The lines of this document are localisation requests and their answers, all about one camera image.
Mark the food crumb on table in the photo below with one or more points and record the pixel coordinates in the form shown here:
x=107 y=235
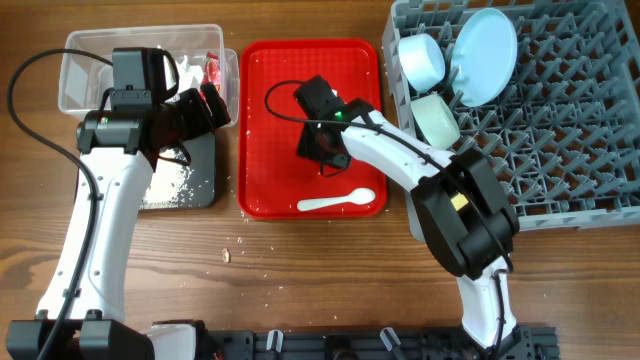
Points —
x=226 y=256

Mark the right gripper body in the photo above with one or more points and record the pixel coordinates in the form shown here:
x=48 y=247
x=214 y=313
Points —
x=314 y=153

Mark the red serving tray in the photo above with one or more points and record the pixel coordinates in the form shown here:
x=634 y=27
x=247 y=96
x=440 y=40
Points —
x=271 y=178

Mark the red snack wrapper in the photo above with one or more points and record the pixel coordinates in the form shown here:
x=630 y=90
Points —
x=212 y=72

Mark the light blue plate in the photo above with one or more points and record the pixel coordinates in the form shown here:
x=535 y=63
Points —
x=484 y=57

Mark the light blue bowl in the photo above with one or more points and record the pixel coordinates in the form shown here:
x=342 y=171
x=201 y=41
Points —
x=421 y=61

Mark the black waste tray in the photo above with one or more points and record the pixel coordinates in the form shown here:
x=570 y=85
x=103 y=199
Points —
x=200 y=170

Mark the spilled rice in tray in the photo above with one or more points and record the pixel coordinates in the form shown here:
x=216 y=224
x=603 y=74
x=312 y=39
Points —
x=169 y=187

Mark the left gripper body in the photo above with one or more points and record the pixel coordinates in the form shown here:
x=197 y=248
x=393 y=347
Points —
x=189 y=116

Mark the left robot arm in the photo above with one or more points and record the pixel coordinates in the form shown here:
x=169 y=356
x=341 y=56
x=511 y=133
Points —
x=81 y=315

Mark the white napkin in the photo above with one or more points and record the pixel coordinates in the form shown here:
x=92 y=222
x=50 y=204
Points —
x=190 y=71

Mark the white plastic spoon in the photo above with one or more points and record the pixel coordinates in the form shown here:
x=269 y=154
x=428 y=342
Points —
x=359 y=196

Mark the green bowl with food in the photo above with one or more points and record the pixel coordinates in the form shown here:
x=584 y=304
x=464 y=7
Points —
x=436 y=121

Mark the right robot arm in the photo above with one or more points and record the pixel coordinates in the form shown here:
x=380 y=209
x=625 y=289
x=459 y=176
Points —
x=467 y=220

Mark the clear plastic waste bin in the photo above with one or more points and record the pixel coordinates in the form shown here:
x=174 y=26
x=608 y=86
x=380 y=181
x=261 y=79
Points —
x=83 y=80

